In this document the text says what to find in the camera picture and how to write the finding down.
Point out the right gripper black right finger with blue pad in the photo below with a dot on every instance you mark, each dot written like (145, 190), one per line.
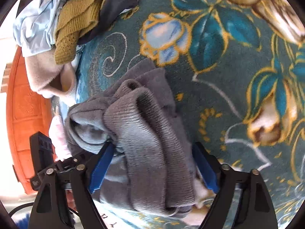
(254, 208)

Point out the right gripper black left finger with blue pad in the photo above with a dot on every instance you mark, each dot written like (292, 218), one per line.
(83, 175)

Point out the grey sweater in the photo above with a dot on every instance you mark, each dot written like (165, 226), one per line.
(152, 170)

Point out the beige fleece garment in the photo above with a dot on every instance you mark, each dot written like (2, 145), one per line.
(49, 79)

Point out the light blue garment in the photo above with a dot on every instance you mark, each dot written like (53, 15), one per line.
(34, 27)

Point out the teal floral blanket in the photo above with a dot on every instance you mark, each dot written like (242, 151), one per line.
(236, 69)

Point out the mustard knit garment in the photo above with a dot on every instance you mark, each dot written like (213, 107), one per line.
(76, 18)

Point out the dark navy garment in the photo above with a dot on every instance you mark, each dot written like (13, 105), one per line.
(109, 12)

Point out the orange wooden bed frame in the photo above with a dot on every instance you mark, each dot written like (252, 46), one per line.
(26, 113)

